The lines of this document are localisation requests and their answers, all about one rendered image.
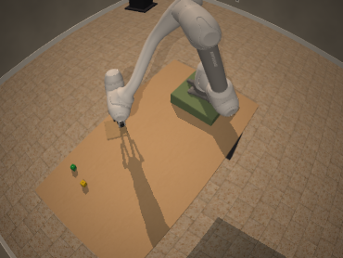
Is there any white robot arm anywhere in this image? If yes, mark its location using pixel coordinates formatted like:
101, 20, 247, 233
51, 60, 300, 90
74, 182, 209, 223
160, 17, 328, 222
104, 0, 239, 122

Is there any green die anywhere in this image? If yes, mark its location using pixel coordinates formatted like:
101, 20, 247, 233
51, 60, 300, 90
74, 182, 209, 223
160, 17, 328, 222
70, 164, 77, 172

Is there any yellow die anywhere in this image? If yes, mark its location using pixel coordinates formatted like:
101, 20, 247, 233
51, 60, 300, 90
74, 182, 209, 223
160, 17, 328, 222
80, 180, 87, 187

